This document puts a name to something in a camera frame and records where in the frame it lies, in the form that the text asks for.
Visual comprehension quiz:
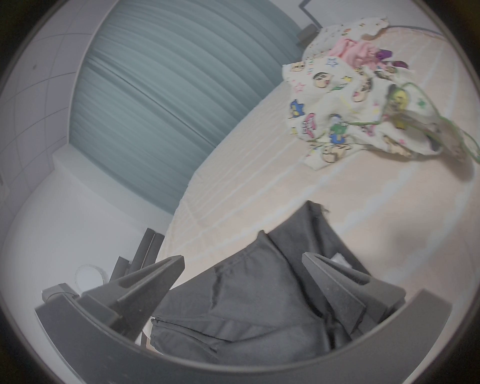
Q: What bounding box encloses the pile of clothes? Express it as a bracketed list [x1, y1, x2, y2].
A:
[282, 16, 480, 181]

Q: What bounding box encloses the black garment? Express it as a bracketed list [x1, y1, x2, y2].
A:
[150, 200, 408, 365]

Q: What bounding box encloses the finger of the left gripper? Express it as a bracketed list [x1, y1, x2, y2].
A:
[108, 256, 131, 283]
[129, 228, 166, 274]

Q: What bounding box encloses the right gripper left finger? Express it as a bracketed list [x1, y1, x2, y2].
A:
[80, 255, 187, 343]

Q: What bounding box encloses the blue-green curtain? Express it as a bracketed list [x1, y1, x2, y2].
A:
[69, 0, 301, 217]

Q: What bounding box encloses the white trash bin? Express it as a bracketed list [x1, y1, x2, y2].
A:
[74, 264, 108, 294]

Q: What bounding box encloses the bed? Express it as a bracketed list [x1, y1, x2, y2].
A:
[140, 23, 480, 361]

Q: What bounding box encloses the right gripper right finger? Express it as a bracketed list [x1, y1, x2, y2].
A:
[301, 251, 408, 335]

